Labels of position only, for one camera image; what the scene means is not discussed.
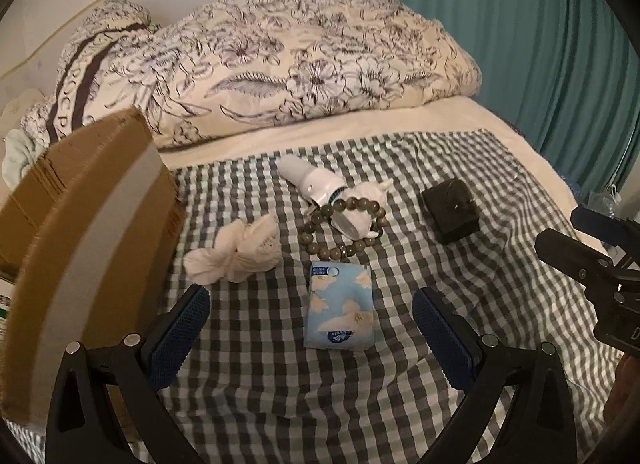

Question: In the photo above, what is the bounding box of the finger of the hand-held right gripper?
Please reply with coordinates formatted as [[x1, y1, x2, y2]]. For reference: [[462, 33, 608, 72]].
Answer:
[[570, 205, 640, 249], [534, 228, 640, 297]]

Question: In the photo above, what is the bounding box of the teal curtain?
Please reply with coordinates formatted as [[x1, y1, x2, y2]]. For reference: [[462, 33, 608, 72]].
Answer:
[[382, 0, 640, 215]]

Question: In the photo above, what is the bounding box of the white cloth bundle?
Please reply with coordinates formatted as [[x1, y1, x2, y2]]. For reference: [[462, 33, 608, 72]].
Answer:
[[182, 214, 281, 287]]

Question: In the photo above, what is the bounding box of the blue plastic bag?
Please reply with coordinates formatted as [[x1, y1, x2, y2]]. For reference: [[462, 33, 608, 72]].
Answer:
[[560, 175, 587, 202]]

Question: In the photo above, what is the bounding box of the light blue tissue pack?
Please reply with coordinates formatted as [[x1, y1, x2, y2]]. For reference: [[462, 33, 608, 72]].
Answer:
[[303, 261, 376, 350]]

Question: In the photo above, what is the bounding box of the clear plastic bag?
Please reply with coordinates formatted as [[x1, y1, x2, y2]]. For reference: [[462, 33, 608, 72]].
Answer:
[[587, 186, 626, 219]]

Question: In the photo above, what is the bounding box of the person's right hand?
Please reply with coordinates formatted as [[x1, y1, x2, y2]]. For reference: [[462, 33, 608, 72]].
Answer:
[[602, 350, 640, 425]]

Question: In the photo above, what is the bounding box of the brown cardboard box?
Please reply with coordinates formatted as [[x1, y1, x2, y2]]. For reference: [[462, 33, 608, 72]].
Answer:
[[0, 106, 188, 425]]

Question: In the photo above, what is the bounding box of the small black box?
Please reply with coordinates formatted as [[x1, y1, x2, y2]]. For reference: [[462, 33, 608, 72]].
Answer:
[[420, 178, 480, 245]]

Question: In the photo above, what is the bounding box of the floral pillow with dark stripes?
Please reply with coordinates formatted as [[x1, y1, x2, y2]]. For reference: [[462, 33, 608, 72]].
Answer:
[[22, 0, 161, 145]]

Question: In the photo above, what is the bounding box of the white plastic bottle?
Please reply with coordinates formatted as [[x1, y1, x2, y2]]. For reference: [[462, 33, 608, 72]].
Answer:
[[277, 154, 346, 209]]

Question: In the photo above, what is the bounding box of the floral duvet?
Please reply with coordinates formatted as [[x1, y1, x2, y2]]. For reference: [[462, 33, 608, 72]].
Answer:
[[120, 0, 483, 149]]

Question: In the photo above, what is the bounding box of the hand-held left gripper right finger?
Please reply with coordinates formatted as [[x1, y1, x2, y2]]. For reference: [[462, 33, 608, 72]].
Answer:
[[411, 286, 577, 464]]

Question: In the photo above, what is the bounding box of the white soft toy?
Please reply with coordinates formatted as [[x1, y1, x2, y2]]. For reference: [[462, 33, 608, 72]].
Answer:
[[320, 180, 393, 242]]

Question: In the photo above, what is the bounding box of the green white carton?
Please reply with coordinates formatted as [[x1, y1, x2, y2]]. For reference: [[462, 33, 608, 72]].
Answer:
[[0, 278, 18, 345]]

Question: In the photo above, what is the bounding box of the light green cloth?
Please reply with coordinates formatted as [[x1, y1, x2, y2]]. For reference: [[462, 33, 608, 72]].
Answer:
[[2, 129, 51, 189]]

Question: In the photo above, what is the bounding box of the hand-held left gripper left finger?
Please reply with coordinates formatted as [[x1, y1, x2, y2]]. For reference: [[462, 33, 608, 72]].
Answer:
[[45, 285, 212, 464]]

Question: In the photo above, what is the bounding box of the green checkered blanket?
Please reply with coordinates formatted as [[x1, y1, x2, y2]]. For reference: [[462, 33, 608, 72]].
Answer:
[[0, 129, 626, 464]]

